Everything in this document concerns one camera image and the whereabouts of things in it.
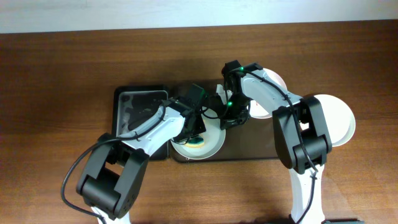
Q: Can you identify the grey plate with red stain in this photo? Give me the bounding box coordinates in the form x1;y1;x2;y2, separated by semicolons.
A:
171;115;226;160

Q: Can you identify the pink plate with red stain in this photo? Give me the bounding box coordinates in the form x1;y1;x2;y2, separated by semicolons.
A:
244;68;287;119

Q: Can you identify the large brown serving tray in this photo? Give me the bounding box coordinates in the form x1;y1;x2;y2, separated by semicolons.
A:
169;80;280;163

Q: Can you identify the black small water tray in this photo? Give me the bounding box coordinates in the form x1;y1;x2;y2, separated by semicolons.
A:
111;85;170;161

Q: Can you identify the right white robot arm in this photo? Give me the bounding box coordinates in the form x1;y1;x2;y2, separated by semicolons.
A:
220;60;332;223

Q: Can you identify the green yellow sponge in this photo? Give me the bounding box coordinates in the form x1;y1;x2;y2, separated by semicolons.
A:
184;134;205;148

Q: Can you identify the cream plate with red stain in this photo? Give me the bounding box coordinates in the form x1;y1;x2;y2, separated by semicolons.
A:
314;94;356;147

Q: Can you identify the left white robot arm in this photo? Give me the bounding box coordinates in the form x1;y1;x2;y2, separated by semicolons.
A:
76;98;205;223

